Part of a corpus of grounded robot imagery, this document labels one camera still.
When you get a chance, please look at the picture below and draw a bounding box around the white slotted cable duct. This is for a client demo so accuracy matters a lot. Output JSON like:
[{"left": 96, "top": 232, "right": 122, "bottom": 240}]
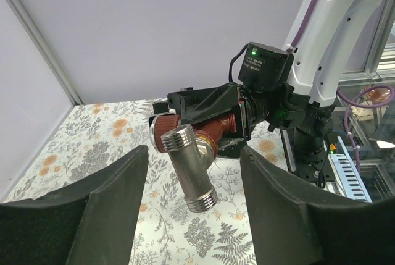
[{"left": 328, "top": 153, "right": 372, "bottom": 203}]

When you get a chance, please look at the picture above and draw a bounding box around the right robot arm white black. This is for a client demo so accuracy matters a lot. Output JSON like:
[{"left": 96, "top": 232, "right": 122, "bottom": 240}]
[{"left": 151, "top": 0, "right": 382, "bottom": 197}]

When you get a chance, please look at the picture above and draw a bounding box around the brown water faucet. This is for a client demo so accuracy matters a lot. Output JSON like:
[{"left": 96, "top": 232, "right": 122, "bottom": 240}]
[{"left": 149, "top": 114, "right": 237, "bottom": 157}]

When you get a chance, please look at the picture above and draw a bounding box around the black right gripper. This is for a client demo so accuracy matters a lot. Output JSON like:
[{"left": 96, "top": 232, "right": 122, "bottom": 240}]
[{"left": 167, "top": 83, "right": 252, "bottom": 159}]

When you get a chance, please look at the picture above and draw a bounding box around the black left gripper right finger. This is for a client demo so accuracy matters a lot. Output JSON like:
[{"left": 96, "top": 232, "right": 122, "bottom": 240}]
[{"left": 240, "top": 146, "right": 394, "bottom": 264}]

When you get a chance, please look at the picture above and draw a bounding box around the chrome threaded pipe nipple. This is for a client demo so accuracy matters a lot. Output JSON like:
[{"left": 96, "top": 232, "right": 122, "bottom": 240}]
[{"left": 166, "top": 140, "right": 218, "bottom": 213}]

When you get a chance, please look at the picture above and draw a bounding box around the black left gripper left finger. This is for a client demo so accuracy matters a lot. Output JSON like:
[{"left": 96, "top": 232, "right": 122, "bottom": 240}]
[{"left": 1, "top": 145, "right": 149, "bottom": 264}]

